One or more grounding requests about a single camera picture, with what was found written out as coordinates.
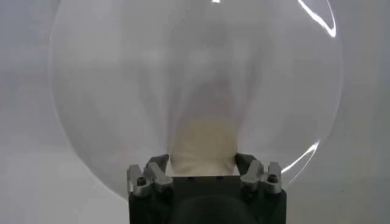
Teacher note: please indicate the white round plate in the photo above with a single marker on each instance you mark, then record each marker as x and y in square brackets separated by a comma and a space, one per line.
[91, 91]

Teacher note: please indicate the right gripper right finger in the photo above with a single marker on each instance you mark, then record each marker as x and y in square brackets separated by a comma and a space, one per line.
[259, 178]

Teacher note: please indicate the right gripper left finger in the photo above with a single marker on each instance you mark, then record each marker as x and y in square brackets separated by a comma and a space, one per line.
[150, 181]

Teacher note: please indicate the white steamed baozi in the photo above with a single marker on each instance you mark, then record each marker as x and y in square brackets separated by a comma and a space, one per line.
[202, 146]

